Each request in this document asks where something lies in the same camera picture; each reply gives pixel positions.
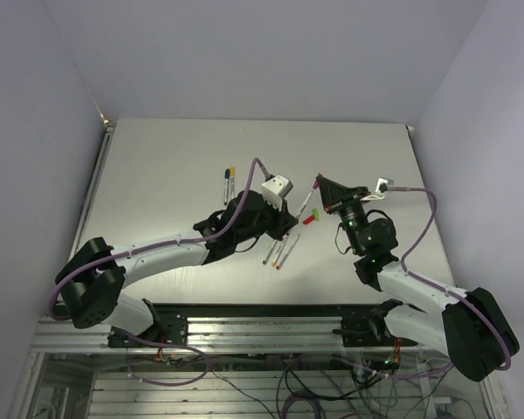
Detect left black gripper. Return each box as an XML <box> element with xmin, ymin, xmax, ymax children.
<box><xmin>236</xmin><ymin>195</ymin><xmax>299</xmax><ymax>244</ymax></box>

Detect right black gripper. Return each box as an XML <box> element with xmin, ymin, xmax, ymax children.
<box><xmin>318</xmin><ymin>176</ymin><xmax>371</xmax><ymax>254</ymax></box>

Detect purple marker pen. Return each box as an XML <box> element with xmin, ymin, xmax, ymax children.
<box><xmin>295</xmin><ymin>185</ymin><xmax>316</xmax><ymax>220</ymax></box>

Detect orange marker pen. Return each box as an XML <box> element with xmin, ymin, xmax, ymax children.
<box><xmin>227</xmin><ymin>167</ymin><xmax>235</xmax><ymax>202</ymax></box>

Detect blue marker pen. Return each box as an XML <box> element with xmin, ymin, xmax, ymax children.
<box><xmin>224</xmin><ymin>168</ymin><xmax>230</xmax><ymax>206</ymax></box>

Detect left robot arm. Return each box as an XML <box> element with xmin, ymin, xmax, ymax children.
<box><xmin>55</xmin><ymin>191</ymin><xmax>298</xmax><ymax>347</ymax></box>

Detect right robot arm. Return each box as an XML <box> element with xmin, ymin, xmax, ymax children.
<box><xmin>316</xmin><ymin>175</ymin><xmax>520</xmax><ymax>381</ymax></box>

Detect green marker pen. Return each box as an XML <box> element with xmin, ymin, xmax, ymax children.
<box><xmin>262</xmin><ymin>240</ymin><xmax>279</xmax><ymax>265</ymax></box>

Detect red marker pen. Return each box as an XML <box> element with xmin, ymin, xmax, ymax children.
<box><xmin>275</xmin><ymin>234</ymin><xmax>300</xmax><ymax>270</ymax></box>

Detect yellow marker pen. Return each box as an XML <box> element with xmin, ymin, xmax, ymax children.
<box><xmin>272</xmin><ymin>238</ymin><xmax>286</xmax><ymax>266</ymax></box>

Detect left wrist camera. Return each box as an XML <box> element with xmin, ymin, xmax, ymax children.
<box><xmin>261</xmin><ymin>175</ymin><xmax>293</xmax><ymax>211</ymax></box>

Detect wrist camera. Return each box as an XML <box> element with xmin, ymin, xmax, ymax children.
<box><xmin>261</xmin><ymin>175</ymin><xmax>293</xmax><ymax>211</ymax></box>
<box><xmin>361</xmin><ymin>177</ymin><xmax>394</xmax><ymax>202</ymax></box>

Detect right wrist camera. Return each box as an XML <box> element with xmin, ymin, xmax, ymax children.
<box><xmin>361</xmin><ymin>177</ymin><xmax>394</xmax><ymax>202</ymax></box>

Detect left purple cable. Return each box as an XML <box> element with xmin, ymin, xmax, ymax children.
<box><xmin>47</xmin><ymin>157</ymin><xmax>272</xmax><ymax>385</ymax></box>

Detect aluminium frame rail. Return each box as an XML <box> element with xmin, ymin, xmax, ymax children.
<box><xmin>30</xmin><ymin>316</ymin><xmax>490</xmax><ymax>354</ymax></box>

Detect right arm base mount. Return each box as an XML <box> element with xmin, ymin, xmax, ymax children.
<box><xmin>332</xmin><ymin>299</ymin><xmax>403</xmax><ymax>347</ymax></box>

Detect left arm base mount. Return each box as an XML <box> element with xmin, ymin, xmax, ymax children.
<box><xmin>107</xmin><ymin>298</ymin><xmax>189</xmax><ymax>348</ymax></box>

